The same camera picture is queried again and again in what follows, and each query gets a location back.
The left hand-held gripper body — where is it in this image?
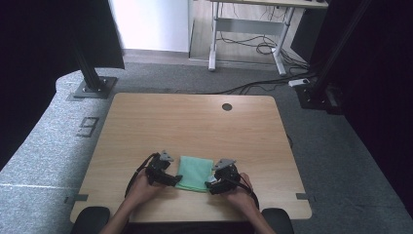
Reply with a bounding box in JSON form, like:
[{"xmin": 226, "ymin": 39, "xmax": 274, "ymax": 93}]
[{"xmin": 144, "ymin": 149, "xmax": 175, "ymax": 186}]

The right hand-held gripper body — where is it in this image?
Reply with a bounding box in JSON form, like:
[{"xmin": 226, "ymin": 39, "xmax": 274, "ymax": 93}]
[{"xmin": 211, "ymin": 158, "xmax": 241, "ymax": 194}]

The green cloth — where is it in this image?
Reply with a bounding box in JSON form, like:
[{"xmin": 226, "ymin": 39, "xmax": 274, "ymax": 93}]
[{"xmin": 174, "ymin": 155, "xmax": 215, "ymax": 193}]

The person's right hand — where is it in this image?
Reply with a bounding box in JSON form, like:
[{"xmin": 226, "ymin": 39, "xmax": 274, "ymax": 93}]
[{"xmin": 224, "ymin": 172, "xmax": 259, "ymax": 215}]

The person's left hand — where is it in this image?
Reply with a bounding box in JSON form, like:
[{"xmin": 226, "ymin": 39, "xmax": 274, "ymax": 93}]
[{"xmin": 125, "ymin": 170, "xmax": 164, "ymax": 209}]

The grey tape strip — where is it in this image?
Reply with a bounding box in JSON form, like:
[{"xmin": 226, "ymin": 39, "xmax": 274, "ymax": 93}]
[{"xmin": 295, "ymin": 192, "xmax": 316, "ymax": 203}]

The black metal stand, square base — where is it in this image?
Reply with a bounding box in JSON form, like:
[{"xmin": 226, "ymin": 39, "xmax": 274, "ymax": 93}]
[{"xmin": 69, "ymin": 38, "xmax": 119, "ymax": 99}]

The white power strip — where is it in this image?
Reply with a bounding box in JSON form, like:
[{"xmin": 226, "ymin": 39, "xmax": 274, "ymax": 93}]
[{"xmin": 287, "ymin": 78, "xmax": 311, "ymax": 88}]

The black metal stand, dark base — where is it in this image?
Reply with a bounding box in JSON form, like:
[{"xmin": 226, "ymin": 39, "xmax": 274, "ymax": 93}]
[{"xmin": 294, "ymin": 0, "xmax": 373, "ymax": 115}]

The white cabinet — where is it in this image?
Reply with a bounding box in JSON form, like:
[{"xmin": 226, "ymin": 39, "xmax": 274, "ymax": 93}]
[{"xmin": 108, "ymin": 0, "xmax": 196, "ymax": 54}]

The black curtain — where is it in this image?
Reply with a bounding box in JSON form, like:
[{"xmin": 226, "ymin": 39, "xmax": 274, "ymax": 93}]
[
  {"xmin": 0, "ymin": 0, "xmax": 126, "ymax": 172},
  {"xmin": 308, "ymin": 0, "xmax": 413, "ymax": 222}
]

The black box under desk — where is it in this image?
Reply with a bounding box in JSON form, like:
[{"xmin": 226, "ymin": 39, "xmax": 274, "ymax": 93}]
[{"xmin": 290, "ymin": 8, "xmax": 325, "ymax": 62}]

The right hand-held gripper cable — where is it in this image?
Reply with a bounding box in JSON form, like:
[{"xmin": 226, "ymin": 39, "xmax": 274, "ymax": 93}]
[{"xmin": 237, "ymin": 176, "xmax": 260, "ymax": 210}]

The long black floor cable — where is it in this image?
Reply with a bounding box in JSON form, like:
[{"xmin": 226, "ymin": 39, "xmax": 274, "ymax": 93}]
[{"xmin": 216, "ymin": 73, "xmax": 318, "ymax": 96}]

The white desk frame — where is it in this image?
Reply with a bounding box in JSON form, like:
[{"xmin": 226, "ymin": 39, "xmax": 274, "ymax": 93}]
[{"xmin": 207, "ymin": 0, "xmax": 329, "ymax": 77}]

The black cable bundle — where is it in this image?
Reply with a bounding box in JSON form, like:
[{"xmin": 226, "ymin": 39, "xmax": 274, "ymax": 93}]
[{"xmin": 216, "ymin": 30, "xmax": 310, "ymax": 71}]

